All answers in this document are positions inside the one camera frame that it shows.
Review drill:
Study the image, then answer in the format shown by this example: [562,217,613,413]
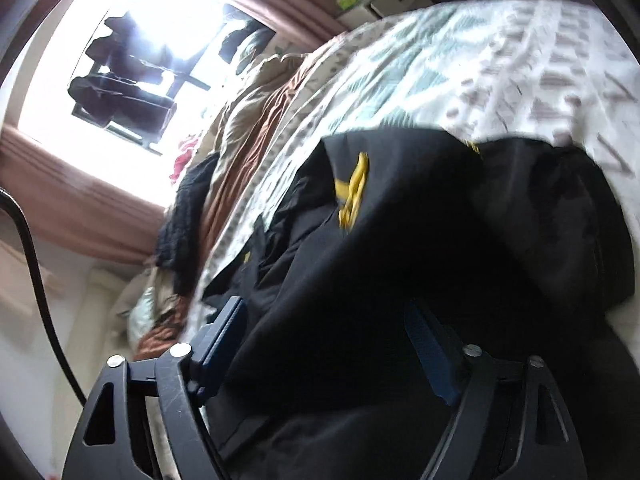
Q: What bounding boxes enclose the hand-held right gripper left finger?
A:
[64,296,247,480]

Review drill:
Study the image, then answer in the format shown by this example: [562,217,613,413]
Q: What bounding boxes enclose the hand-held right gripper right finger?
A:
[404,300,590,480]

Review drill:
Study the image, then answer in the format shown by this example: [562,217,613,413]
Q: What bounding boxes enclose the black garment with yellow print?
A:
[200,127,632,480]

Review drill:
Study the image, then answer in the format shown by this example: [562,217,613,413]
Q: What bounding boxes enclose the hanging dark clothes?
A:
[67,10,178,143]

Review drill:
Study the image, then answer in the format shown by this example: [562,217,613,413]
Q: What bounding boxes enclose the black knitted cloth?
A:
[155,152,221,296]

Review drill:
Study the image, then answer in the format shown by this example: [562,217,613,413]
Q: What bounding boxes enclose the brown and beige quilt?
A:
[117,52,331,361]

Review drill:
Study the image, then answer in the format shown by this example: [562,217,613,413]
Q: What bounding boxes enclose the red cloth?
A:
[169,135,201,183]

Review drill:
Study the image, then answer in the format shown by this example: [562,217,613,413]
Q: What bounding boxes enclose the white patterned bed blanket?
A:
[192,0,640,343]

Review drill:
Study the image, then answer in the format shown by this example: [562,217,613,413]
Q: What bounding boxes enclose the grey cloth pile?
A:
[217,5,277,77]

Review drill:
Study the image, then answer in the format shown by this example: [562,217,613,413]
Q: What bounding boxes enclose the bright window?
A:
[17,0,278,211]

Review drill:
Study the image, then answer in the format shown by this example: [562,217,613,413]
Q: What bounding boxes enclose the black cable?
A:
[0,187,88,406]

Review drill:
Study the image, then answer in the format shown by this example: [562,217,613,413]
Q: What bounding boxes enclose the pink window frame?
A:
[0,0,346,266]

